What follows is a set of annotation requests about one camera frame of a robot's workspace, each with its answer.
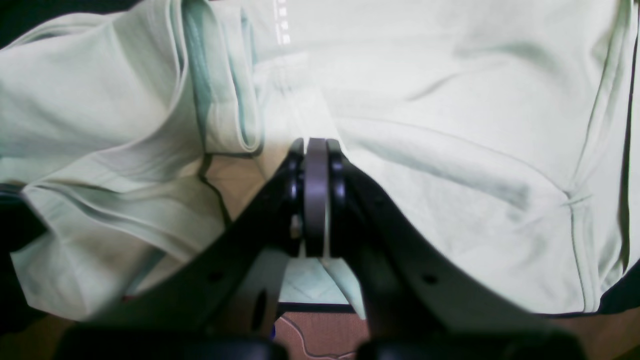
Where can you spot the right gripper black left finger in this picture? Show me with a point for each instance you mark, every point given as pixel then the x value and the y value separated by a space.
pixel 228 295

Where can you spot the light green T-shirt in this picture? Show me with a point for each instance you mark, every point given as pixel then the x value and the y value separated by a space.
pixel 504 130

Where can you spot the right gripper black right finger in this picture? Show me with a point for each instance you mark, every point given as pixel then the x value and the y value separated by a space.
pixel 411 292

